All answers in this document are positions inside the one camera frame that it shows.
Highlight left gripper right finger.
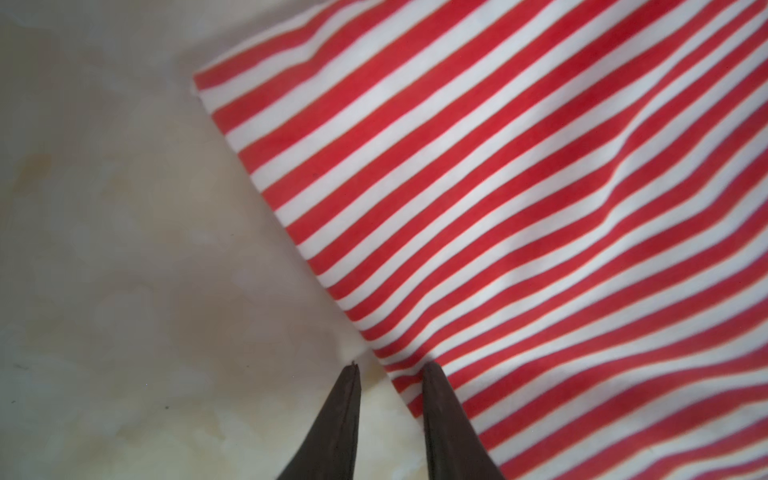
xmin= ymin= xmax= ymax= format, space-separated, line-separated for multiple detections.
xmin=422 ymin=362 xmax=504 ymax=480

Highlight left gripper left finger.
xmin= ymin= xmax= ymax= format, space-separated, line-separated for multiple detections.
xmin=278 ymin=363 xmax=362 ymax=479

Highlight red white striped tank top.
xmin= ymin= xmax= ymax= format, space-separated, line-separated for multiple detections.
xmin=193 ymin=1 xmax=767 ymax=479

